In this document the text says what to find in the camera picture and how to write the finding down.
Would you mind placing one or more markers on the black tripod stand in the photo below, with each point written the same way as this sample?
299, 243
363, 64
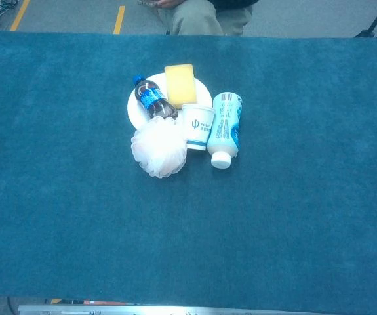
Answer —
376, 18

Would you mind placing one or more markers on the cola bottle blue label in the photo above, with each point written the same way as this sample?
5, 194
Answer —
150, 96

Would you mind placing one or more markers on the teal table cloth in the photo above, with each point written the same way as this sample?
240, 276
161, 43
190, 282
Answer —
76, 229

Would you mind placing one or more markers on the white paper cup blue print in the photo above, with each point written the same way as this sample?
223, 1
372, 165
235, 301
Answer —
197, 128

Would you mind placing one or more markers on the seated person khaki trousers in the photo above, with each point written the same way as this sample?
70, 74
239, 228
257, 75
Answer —
194, 16

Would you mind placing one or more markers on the white light-blue plastic bottle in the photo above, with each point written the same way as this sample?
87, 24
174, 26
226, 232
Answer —
224, 131

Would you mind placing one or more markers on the aluminium profile rail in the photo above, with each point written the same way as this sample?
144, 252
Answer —
142, 310

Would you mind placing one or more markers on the pink mesh bath loofah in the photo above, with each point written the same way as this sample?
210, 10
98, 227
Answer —
158, 147

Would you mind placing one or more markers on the yellow green sponge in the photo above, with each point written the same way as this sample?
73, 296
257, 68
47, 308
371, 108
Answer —
180, 85

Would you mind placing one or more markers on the white paper plate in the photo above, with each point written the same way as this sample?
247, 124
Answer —
134, 110

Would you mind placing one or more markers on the yellow floor tape strip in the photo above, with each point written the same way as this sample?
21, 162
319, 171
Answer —
19, 16
119, 19

